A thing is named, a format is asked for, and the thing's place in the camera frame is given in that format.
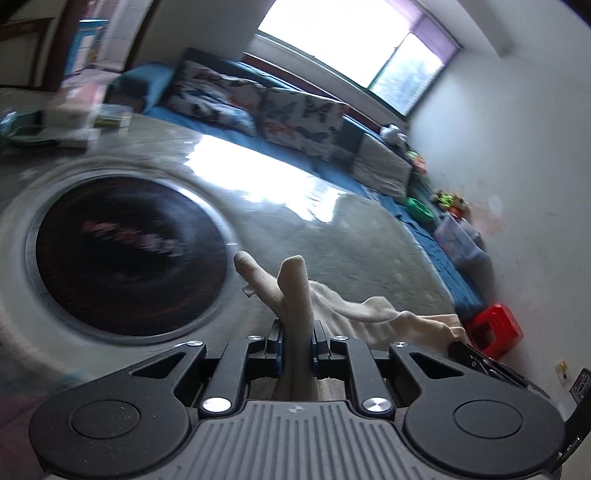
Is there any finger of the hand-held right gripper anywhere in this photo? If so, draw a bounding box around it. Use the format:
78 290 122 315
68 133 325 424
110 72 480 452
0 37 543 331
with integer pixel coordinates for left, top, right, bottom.
447 340 550 400

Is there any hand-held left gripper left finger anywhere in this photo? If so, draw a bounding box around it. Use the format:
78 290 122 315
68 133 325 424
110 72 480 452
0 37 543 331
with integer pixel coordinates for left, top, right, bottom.
129 320 283 413

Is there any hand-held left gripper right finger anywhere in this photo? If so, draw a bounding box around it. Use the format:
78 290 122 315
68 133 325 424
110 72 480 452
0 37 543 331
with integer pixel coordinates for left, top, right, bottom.
310 320 465 413

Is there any beige cloth towel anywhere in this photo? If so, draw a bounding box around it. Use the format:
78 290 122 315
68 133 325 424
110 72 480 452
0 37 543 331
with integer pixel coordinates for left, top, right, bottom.
233 251 467 402

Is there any red plastic stool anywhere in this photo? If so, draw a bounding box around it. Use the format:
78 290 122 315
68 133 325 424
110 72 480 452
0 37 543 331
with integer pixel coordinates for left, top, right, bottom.
463 304 525 358

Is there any blue sofa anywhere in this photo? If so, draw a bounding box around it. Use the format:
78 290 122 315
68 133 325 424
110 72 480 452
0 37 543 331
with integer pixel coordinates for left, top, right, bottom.
111 48 488 324

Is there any clear plastic storage bin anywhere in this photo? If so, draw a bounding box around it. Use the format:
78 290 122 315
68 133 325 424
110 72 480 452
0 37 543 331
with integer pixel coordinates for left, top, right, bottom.
434 215 483 268

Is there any pile of small toys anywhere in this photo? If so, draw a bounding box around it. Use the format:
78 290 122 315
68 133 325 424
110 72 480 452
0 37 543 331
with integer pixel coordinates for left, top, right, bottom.
431 189 469 215

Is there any green plastic bowl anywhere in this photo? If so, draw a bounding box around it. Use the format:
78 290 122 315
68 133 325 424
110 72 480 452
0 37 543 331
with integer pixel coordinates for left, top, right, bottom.
405 198 435 222

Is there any round dark inset cooktop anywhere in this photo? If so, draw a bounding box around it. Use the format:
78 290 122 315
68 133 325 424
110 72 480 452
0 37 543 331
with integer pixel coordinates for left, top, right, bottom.
25 175 236 337

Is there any grey cushion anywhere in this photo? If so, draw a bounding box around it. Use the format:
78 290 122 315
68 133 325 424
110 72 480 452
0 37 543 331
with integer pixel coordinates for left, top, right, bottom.
353 134 414 199

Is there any butterfly print cushion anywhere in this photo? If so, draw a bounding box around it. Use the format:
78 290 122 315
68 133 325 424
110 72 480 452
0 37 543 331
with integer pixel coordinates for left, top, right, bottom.
259 88 349 162
168 60 266 137

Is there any white plush toy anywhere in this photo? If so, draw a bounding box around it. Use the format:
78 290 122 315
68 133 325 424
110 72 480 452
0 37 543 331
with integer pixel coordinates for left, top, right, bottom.
381 124 409 146

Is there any small green and white box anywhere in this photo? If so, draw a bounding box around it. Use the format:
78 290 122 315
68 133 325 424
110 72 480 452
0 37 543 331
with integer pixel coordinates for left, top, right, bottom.
95 105 132 130

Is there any blue bolster cushion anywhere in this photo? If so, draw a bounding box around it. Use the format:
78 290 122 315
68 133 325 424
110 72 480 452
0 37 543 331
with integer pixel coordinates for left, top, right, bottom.
111 63 176 114

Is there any large window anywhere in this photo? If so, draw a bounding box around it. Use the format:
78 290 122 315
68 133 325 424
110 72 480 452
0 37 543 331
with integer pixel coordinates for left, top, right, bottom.
256 0 462 116

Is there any pink plastic-wrapped pack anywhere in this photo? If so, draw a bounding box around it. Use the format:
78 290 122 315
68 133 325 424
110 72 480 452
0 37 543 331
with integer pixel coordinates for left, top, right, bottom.
60 74 112 109

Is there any blue and white cabinet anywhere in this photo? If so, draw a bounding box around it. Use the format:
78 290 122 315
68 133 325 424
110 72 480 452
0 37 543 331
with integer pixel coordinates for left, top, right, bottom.
65 18 100 75

